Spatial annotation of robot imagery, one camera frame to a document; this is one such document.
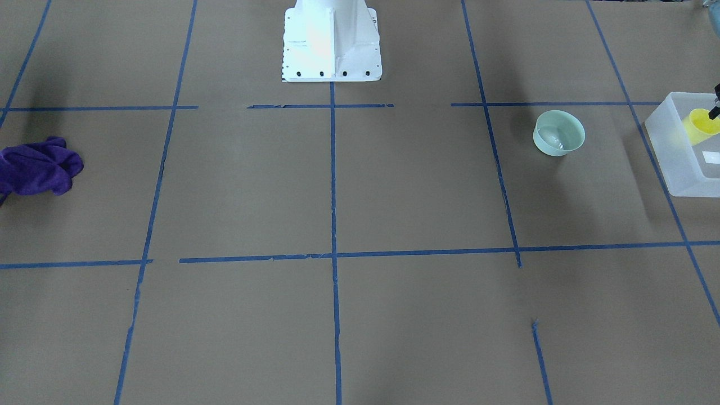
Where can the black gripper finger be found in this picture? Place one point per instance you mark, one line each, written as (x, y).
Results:
(715, 111)

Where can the yellow plastic cup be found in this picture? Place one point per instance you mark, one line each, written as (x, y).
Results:
(700, 126)

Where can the light green bowl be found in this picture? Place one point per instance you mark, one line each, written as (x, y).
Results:
(558, 133)

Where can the white label in box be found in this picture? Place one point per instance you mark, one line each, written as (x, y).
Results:
(711, 157)

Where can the translucent plastic storage box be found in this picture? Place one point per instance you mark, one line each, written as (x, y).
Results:
(684, 170)

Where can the purple cloth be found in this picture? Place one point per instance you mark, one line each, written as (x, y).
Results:
(35, 168)

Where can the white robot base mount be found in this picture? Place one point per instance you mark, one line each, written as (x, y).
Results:
(331, 41)

